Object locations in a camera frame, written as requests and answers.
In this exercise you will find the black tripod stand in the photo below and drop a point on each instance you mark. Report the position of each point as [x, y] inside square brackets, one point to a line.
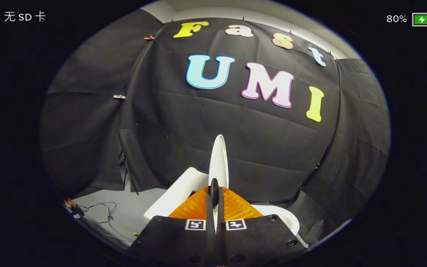
[127, 168]

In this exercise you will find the black backdrop cloth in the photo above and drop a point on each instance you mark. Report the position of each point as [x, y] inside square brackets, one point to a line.
[217, 141]

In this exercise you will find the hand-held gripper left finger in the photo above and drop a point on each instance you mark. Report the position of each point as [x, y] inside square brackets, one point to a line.
[176, 241]

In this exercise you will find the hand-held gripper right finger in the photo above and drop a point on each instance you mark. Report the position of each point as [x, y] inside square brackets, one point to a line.
[258, 241]

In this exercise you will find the orange black object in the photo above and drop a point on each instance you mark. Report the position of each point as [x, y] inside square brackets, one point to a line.
[73, 209]

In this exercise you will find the white toilet tank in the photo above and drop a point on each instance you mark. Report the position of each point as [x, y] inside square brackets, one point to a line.
[178, 189]

